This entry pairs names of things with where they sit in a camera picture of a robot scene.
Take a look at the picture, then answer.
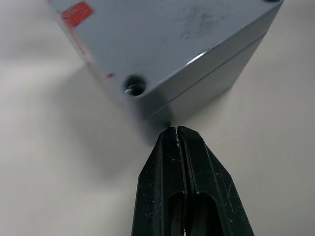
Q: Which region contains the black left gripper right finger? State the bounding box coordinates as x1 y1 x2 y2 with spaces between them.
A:
177 125 256 236

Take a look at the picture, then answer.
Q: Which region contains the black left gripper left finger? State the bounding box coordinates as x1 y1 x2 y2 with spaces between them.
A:
130 126 188 236

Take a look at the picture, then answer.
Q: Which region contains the silver screw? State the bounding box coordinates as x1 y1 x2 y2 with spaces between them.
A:
125 83 139 95

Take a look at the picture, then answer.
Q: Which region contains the grey plastic box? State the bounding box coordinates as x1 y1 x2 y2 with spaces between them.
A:
137 31 268 146

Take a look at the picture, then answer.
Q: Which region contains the grey box lid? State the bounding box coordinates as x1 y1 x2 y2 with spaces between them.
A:
48 0 284 104

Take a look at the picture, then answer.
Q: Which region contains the red sticker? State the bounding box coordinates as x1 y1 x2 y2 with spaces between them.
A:
62 1 95 26

